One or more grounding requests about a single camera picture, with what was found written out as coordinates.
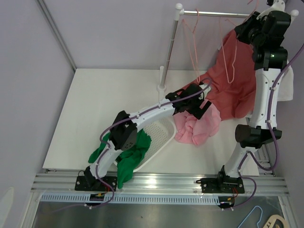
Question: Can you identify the light pink shirt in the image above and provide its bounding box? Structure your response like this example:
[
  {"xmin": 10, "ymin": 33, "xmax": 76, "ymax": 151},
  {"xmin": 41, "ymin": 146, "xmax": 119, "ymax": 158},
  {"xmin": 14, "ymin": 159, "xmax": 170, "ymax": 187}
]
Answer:
[{"xmin": 173, "ymin": 102, "xmax": 221, "ymax": 146}]

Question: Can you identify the pink wire hanger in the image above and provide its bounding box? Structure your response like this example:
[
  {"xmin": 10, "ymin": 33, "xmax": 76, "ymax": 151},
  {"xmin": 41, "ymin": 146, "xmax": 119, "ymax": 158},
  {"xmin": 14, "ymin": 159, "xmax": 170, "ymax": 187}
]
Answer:
[
  {"xmin": 218, "ymin": 0, "xmax": 261, "ymax": 84},
  {"xmin": 182, "ymin": 9, "xmax": 200, "ymax": 84}
]

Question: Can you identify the coral red shirt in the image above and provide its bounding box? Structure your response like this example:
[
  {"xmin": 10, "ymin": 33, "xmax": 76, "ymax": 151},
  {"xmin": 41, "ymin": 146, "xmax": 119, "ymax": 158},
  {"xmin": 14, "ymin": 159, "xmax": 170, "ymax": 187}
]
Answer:
[{"xmin": 187, "ymin": 30, "xmax": 258, "ymax": 120}]

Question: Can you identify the white t shirt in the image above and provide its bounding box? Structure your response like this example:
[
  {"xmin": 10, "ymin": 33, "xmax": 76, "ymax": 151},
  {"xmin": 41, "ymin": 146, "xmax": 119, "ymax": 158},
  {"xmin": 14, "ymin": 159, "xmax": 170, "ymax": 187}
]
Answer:
[{"xmin": 277, "ymin": 66, "xmax": 294, "ymax": 102}]

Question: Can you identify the green t shirt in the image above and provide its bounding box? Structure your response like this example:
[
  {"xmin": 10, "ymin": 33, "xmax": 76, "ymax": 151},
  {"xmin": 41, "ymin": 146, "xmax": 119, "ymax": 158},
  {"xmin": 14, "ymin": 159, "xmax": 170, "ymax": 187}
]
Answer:
[{"xmin": 87, "ymin": 129, "xmax": 152, "ymax": 190}]

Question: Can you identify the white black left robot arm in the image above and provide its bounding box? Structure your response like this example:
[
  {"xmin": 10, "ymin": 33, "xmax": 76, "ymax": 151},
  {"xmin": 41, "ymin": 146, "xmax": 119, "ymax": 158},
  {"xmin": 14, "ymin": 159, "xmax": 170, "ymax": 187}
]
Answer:
[{"xmin": 84, "ymin": 83, "xmax": 211, "ymax": 190}]

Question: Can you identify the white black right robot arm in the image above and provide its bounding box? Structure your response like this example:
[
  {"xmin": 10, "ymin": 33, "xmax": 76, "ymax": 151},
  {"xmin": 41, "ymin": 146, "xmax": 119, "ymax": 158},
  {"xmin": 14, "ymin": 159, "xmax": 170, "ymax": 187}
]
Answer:
[{"xmin": 216, "ymin": 10, "xmax": 292, "ymax": 192}]

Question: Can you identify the blue hanger on floor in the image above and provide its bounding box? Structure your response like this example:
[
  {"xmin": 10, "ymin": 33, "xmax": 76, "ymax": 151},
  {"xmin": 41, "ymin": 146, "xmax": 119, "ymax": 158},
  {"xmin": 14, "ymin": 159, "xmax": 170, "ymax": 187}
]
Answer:
[{"xmin": 237, "ymin": 206, "xmax": 264, "ymax": 228}]

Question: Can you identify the wooden hanger on floor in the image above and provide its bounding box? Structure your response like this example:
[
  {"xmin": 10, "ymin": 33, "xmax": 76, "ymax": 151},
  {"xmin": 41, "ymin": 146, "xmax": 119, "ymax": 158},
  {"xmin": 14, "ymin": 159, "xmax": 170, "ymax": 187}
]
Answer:
[{"xmin": 263, "ymin": 215, "xmax": 289, "ymax": 228}]

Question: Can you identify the white perforated plastic basket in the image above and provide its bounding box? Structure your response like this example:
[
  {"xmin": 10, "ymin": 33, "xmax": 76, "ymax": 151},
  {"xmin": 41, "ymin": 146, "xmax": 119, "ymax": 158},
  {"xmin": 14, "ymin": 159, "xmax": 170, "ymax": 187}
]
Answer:
[{"xmin": 133, "ymin": 117, "xmax": 177, "ymax": 172}]

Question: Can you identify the silver clothes rack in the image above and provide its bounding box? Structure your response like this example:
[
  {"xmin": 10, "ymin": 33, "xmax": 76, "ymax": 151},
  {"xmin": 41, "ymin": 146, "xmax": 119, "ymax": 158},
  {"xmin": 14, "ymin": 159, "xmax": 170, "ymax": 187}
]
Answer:
[{"xmin": 157, "ymin": 3, "xmax": 299, "ymax": 92}]

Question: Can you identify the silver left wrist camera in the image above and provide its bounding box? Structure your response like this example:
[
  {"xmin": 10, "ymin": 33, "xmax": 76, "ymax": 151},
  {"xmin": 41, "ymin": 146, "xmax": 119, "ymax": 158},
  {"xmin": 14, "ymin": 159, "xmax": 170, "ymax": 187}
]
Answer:
[{"xmin": 199, "ymin": 83, "xmax": 211, "ymax": 100}]

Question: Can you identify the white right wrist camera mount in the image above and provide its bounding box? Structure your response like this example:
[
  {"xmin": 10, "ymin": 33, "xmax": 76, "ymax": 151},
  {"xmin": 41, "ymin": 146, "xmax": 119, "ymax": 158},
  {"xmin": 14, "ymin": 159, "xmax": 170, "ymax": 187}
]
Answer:
[{"xmin": 256, "ymin": 0, "xmax": 285, "ymax": 19}]

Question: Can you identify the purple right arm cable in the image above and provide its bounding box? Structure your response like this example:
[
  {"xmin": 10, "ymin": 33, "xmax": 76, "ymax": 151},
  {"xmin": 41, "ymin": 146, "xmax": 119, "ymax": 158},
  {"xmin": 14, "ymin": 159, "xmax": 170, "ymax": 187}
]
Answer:
[{"xmin": 231, "ymin": 42, "xmax": 304, "ymax": 211}]

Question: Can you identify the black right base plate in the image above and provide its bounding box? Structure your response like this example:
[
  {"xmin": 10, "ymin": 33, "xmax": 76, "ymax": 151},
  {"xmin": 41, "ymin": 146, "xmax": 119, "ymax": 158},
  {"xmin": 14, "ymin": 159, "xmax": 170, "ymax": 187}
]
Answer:
[{"xmin": 195, "ymin": 177, "xmax": 245, "ymax": 194}]

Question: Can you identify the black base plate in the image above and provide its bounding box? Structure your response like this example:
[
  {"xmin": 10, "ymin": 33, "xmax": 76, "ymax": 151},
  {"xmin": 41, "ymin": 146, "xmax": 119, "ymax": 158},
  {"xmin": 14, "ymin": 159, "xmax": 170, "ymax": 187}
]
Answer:
[
  {"xmin": 74, "ymin": 171, "xmax": 117, "ymax": 192},
  {"xmin": 195, "ymin": 177, "xmax": 245, "ymax": 194}
]

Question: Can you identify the aluminium mounting rail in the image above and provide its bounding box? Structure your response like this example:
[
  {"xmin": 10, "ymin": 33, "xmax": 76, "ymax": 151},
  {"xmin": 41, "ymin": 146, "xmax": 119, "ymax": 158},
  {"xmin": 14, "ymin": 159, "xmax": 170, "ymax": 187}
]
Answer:
[{"xmin": 31, "ymin": 171, "xmax": 289, "ymax": 196}]

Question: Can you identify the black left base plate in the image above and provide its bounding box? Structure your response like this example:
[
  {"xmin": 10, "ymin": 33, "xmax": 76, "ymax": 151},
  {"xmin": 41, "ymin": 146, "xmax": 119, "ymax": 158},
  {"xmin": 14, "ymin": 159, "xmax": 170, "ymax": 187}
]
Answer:
[{"xmin": 74, "ymin": 171, "xmax": 117, "ymax": 192}]

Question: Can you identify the white slotted cable duct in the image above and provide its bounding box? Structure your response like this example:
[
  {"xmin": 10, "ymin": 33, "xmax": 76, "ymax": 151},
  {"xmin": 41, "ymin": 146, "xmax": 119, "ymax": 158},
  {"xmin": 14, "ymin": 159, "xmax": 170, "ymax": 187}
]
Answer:
[{"xmin": 40, "ymin": 193, "xmax": 220, "ymax": 205}]

